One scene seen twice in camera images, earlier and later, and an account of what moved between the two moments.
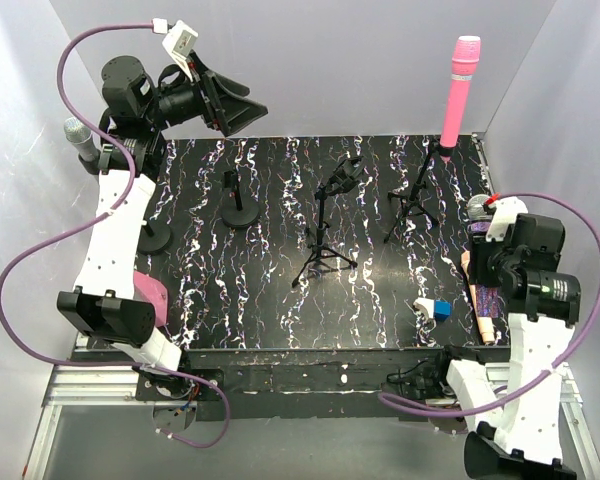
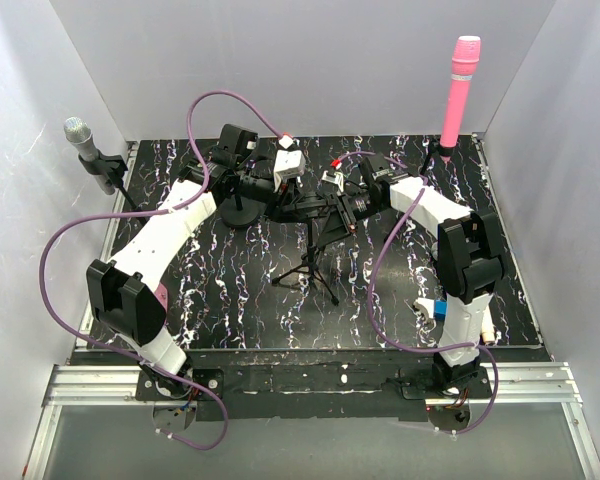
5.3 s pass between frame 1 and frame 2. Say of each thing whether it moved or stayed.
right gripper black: moved
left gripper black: moved
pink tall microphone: stayed
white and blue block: stayed
